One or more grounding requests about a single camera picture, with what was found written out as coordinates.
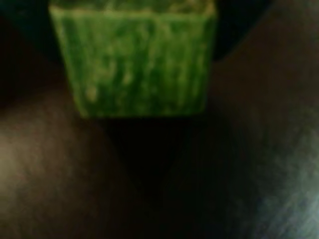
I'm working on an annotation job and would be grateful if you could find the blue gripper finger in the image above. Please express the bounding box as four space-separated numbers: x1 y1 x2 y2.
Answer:
213 0 274 62

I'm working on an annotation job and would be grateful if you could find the green square block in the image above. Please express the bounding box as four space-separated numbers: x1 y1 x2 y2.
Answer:
48 0 217 119

